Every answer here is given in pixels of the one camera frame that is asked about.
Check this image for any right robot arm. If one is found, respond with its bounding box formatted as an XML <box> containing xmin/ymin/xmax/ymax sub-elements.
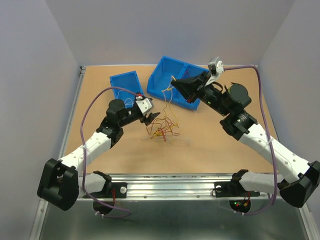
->
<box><xmin>171</xmin><ymin>71</ymin><xmax>320</xmax><ymax>208</ymax></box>

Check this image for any white wire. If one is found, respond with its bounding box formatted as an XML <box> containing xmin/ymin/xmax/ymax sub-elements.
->
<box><xmin>116</xmin><ymin>91</ymin><xmax>137</xmax><ymax>106</ymax></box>

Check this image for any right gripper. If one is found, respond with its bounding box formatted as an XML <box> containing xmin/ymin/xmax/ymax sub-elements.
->
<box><xmin>170</xmin><ymin>71</ymin><xmax>231</xmax><ymax>117</ymax></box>

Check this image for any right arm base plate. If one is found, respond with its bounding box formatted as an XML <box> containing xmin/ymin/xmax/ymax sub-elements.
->
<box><xmin>211</xmin><ymin>181</ymin><xmax>260</xmax><ymax>198</ymax></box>

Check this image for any wire bundle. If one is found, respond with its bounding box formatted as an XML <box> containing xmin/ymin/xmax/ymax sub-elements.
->
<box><xmin>142</xmin><ymin>114</ymin><xmax>193</xmax><ymax>147</ymax></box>

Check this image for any yellow wire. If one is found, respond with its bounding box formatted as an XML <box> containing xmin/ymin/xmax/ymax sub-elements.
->
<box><xmin>161</xmin><ymin>76</ymin><xmax>180</xmax><ymax>123</ymax></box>

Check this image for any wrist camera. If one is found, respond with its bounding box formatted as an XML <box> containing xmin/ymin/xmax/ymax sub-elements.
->
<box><xmin>135</xmin><ymin>95</ymin><xmax>154</xmax><ymax>115</ymax></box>
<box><xmin>205</xmin><ymin>57</ymin><xmax>225</xmax><ymax>86</ymax></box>

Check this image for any blue double-compartment bin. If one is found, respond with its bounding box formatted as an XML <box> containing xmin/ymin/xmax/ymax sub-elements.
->
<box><xmin>146</xmin><ymin>56</ymin><xmax>207</xmax><ymax>111</ymax></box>

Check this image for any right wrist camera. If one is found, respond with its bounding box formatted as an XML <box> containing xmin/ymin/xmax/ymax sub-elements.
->
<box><xmin>205</xmin><ymin>57</ymin><xmax>225</xmax><ymax>86</ymax></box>

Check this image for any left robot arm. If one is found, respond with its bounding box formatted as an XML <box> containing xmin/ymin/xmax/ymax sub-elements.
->
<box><xmin>37</xmin><ymin>96</ymin><xmax>159</xmax><ymax>211</ymax></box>

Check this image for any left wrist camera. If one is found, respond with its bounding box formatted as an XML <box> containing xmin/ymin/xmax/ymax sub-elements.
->
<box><xmin>135</xmin><ymin>95</ymin><xmax>154</xmax><ymax>115</ymax></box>

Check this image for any small blue bin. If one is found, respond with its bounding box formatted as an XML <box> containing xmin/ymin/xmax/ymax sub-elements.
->
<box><xmin>109</xmin><ymin>70</ymin><xmax>144</xmax><ymax>108</ymax></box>

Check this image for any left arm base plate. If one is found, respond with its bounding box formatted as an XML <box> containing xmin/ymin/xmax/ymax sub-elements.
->
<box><xmin>90</xmin><ymin>182</ymin><xmax>128</xmax><ymax>199</ymax></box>

